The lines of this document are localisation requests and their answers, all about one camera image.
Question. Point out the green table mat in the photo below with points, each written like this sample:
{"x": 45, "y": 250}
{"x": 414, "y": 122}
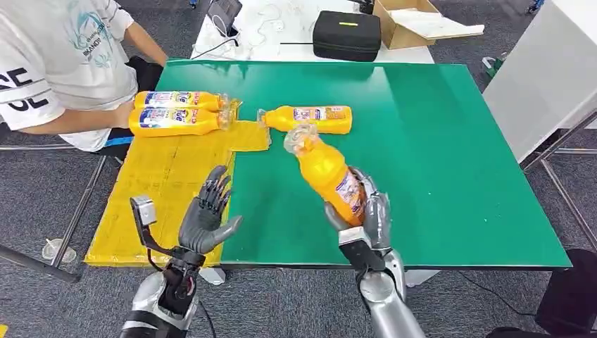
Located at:
{"x": 420, "y": 163}

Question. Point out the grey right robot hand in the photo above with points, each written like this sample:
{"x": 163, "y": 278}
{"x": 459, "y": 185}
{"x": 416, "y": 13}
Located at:
{"x": 378, "y": 219}

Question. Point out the person's right hand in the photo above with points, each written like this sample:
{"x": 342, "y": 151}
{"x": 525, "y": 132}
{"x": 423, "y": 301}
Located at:
{"x": 125, "y": 114}

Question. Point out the dark tablet device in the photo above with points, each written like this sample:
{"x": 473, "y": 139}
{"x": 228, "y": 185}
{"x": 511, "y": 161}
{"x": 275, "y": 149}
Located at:
{"x": 225, "y": 14}

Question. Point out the person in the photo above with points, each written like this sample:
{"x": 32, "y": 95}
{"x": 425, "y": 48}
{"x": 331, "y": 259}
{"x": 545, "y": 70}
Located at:
{"x": 56, "y": 56}

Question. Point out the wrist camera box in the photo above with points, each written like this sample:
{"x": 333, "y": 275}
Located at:
{"x": 353, "y": 235}
{"x": 143, "y": 212}

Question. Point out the clear plastic cup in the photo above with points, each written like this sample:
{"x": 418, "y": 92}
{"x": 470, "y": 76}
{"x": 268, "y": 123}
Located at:
{"x": 58, "y": 251}

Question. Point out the black zip case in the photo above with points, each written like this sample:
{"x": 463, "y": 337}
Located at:
{"x": 347, "y": 35}

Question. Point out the black box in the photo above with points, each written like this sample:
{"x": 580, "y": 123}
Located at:
{"x": 571, "y": 294}

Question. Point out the yellow sheet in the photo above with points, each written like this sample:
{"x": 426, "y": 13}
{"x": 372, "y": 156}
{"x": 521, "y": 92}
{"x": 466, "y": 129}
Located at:
{"x": 158, "y": 196}

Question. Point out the cardboard box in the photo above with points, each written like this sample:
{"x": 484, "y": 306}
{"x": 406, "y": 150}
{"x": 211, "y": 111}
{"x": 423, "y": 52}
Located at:
{"x": 396, "y": 35}

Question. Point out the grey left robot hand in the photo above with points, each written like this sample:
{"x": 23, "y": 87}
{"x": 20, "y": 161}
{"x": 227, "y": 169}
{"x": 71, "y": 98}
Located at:
{"x": 203, "y": 228}

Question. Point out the metal table leg frame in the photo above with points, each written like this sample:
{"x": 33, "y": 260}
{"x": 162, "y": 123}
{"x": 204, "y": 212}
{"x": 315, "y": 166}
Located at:
{"x": 74, "y": 214}

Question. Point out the white sheet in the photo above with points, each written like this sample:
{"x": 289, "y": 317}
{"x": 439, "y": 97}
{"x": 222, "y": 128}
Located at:
{"x": 434, "y": 23}

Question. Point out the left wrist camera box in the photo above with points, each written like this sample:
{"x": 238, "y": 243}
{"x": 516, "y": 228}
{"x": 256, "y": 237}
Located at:
{"x": 143, "y": 212}

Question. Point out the orange drink bottle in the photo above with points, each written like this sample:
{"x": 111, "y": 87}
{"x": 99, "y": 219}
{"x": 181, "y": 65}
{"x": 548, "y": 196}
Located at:
{"x": 289, "y": 119}
{"x": 158, "y": 122}
{"x": 326, "y": 175}
{"x": 163, "y": 99}

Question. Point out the white table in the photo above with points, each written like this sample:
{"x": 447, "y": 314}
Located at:
{"x": 270, "y": 28}

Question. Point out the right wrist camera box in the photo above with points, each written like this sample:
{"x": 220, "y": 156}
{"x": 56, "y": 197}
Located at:
{"x": 353, "y": 235}

